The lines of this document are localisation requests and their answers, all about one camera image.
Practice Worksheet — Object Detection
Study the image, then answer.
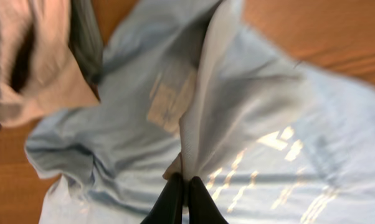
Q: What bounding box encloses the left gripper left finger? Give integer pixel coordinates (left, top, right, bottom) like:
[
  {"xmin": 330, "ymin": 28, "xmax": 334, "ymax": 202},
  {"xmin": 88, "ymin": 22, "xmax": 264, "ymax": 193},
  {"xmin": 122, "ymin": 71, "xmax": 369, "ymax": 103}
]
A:
[{"xmin": 141, "ymin": 173, "xmax": 184, "ymax": 224}]

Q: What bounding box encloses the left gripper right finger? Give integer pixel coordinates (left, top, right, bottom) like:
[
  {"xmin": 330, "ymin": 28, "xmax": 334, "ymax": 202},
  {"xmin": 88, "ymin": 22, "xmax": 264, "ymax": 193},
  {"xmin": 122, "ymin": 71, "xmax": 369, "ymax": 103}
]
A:
[{"xmin": 188, "ymin": 177, "xmax": 228, "ymax": 224}]

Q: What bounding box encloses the light blue printed t-shirt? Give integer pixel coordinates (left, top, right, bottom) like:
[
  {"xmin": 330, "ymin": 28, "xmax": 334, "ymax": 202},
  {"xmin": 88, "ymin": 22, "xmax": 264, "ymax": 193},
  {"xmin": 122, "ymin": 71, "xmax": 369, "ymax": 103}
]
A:
[{"xmin": 25, "ymin": 1, "xmax": 375, "ymax": 223}]

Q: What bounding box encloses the beige folded garment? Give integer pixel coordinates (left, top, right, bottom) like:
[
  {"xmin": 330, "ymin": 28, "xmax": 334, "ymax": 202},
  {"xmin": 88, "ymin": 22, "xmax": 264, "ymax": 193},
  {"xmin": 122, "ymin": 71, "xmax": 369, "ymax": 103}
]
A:
[{"xmin": 0, "ymin": 0, "xmax": 99, "ymax": 127}]

